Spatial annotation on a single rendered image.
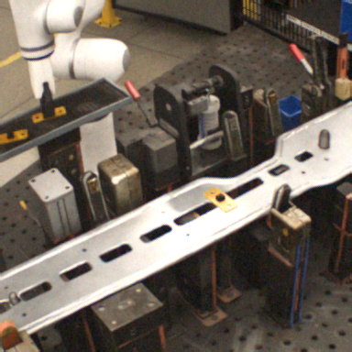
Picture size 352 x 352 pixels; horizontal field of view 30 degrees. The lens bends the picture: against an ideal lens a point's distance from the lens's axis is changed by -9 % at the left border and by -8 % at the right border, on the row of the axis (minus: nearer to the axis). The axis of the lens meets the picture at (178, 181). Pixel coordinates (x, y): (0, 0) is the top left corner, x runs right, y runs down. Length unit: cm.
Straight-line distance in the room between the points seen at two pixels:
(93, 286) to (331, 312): 64
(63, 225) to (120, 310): 29
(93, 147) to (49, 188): 51
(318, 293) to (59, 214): 70
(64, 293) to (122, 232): 22
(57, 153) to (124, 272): 37
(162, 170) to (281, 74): 112
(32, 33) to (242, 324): 86
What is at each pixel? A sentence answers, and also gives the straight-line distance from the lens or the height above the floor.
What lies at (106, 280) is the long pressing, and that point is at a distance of 143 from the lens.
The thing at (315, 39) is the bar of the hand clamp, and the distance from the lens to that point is 182.
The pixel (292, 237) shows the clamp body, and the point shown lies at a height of 101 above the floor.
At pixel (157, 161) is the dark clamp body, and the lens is 164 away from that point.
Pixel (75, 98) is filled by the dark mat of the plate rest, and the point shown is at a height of 116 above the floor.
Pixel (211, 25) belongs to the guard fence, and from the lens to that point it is 427.
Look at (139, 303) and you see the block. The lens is 134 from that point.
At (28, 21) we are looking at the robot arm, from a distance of 150.
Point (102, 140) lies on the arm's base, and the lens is 199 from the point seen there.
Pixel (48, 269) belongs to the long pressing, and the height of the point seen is 100.
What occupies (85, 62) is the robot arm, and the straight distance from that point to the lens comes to 184.
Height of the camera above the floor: 202
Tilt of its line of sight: 38 degrees down
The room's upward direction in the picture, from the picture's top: 5 degrees counter-clockwise
